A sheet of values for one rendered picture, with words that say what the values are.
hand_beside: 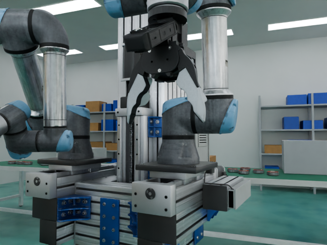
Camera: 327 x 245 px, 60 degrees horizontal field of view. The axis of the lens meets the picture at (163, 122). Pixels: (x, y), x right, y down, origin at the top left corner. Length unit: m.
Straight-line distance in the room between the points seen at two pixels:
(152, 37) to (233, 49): 6.82
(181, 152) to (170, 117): 0.13
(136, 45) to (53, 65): 0.62
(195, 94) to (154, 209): 0.49
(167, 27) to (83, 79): 8.22
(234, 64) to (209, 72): 6.19
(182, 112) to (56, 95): 0.43
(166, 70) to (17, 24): 0.68
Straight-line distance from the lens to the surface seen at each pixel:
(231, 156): 6.95
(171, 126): 0.97
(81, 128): 1.25
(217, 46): 0.97
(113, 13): 0.71
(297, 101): 6.41
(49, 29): 1.04
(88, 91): 8.52
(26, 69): 1.16
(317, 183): 2.80
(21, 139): 1.05
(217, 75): 0.95
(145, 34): 0.43
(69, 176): 1.20
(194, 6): 0.68
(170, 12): 0.51
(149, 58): 0.51
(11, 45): 1.11
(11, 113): 1.01
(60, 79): 1.02
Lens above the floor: 1.13
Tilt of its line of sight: 3 degrees up
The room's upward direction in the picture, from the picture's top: straight up
